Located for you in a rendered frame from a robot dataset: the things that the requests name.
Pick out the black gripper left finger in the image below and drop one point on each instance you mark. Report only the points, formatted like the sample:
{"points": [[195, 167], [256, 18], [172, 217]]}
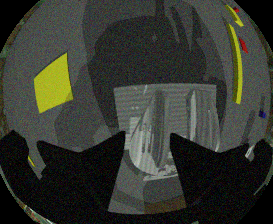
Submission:
{"points": [[97, 166]]}

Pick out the small blue block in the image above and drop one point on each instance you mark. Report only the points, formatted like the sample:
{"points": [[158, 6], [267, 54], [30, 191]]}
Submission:
{"points": [[262, 114]]}

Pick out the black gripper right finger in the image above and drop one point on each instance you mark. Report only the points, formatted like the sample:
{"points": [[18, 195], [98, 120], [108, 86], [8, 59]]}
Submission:
{"points": [[199, 167]]}

